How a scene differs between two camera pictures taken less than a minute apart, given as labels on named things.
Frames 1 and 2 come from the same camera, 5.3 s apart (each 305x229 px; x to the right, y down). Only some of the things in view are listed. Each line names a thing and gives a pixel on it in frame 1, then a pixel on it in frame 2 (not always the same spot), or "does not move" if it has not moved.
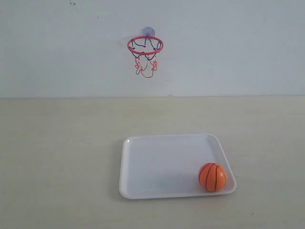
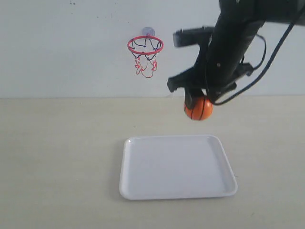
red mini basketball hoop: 145,49 does not move
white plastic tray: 159,166 does not move
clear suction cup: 148,31 does not move
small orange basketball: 212,177 -> 202,109
